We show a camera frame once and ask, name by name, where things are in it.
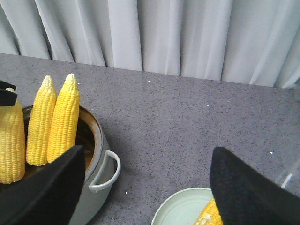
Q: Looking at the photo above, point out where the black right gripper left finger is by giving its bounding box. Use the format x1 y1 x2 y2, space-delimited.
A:
0 145 85 225

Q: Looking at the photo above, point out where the pale speckled corn cob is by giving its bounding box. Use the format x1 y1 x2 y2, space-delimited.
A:
194 198 223 225

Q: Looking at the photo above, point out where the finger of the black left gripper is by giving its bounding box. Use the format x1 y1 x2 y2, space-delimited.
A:
0 80 16 91
0 89 17 107

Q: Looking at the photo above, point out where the white rice cooker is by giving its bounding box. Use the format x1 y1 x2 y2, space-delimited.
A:
273 81 300 195

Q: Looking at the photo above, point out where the light green round plate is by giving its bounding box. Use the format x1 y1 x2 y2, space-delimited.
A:
151 187 213 225

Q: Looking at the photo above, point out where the grey pleated curtain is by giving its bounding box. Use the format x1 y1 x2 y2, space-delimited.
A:
0 0 300 88

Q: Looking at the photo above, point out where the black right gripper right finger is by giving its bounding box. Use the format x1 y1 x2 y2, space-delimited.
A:
209 147 300 225

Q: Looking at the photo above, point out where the yellow corn cob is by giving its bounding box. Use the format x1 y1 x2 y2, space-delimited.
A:
46 74 80 163
0 100 26 184
26 75 57 166

